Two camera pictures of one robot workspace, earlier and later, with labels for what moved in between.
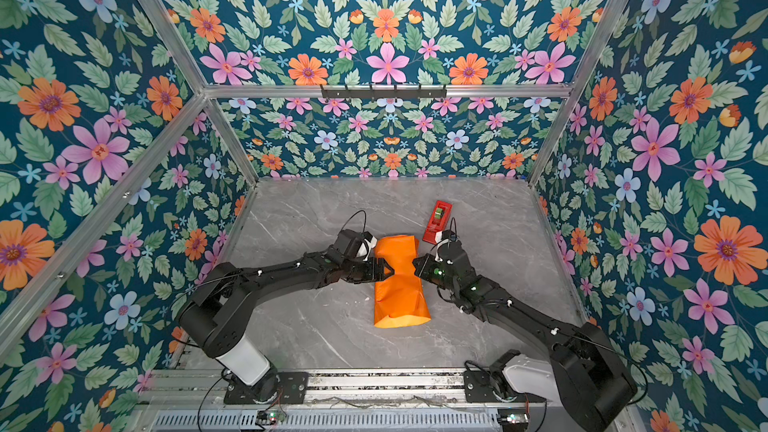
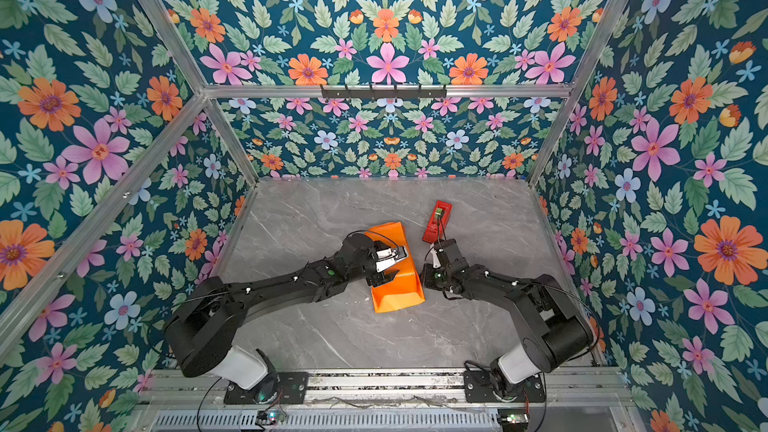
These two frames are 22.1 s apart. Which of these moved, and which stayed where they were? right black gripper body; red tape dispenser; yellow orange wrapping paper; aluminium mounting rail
Moved: yellow orange wrapping paper
Stayed: red tape dispenser; aluminium mounting rail; right black gripper body
